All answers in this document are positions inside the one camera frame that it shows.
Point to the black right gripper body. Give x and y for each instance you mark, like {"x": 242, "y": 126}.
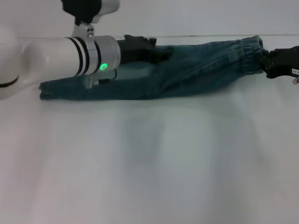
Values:
{"x": 283, "y": 61}

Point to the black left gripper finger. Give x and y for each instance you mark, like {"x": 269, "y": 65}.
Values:
{"x": 162, "y": 56}

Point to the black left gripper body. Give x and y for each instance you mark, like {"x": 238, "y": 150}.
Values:
{"x": 135, "y": 50}

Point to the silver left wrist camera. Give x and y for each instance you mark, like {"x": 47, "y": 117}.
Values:
{"x": 91, "y": 9}

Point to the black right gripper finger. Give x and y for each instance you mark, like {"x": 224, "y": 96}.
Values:
{"x": 265, "y": 61}

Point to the blue denim shorts with print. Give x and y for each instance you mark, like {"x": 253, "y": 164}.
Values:
{"x": 187, "y": 74}

